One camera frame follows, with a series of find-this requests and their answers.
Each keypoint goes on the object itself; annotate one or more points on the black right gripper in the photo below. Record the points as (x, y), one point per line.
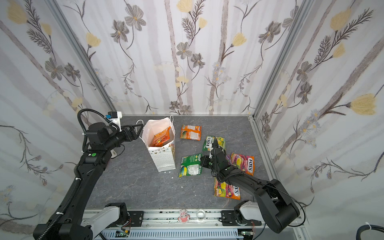
(214, 152)

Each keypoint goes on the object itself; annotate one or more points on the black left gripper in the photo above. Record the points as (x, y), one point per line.
(133, 136)

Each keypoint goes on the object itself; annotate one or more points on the white cartoon paper bag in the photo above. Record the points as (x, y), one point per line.
(163, 157)

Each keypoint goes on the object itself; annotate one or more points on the orange corn snack bag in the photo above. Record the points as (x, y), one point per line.
(165, 135)

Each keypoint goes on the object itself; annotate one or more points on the yellow orange snack bag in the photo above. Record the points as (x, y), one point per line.
(157, 142)

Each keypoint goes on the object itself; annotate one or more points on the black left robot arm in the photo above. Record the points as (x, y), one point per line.
(102, 134)

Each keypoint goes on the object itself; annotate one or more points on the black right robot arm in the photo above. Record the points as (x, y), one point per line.
(271, 203)

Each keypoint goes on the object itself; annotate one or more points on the green yellow Fox's candy bag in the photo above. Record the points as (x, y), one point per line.
(208, 143)

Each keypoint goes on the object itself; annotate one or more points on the pink yellow Fox's candy bag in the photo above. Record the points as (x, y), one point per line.
(225, 190)

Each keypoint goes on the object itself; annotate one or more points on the red orange Fox's candy bag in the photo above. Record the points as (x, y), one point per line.
(243, 162)

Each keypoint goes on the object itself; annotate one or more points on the green Fox's tea packet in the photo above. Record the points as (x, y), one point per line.
(191, 166)

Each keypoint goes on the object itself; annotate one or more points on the small orange snack packet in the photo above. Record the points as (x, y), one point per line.
(190, 132)

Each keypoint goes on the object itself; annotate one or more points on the clear round suction cup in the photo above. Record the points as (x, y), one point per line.
(201, 214)

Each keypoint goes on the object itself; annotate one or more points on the pink pig sticker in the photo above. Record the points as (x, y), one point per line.
(184, 217)

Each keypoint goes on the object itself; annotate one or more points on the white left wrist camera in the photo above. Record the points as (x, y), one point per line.
(115, 117)

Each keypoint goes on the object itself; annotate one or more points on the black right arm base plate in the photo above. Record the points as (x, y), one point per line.
(235, 218)

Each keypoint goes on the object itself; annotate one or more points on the white slotted cable duct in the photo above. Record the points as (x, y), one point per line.
(173, 234)

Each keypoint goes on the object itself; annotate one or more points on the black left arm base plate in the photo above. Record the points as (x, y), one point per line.
(136, 218)

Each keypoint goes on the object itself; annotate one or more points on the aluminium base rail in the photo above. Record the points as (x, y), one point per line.
(167, 224)

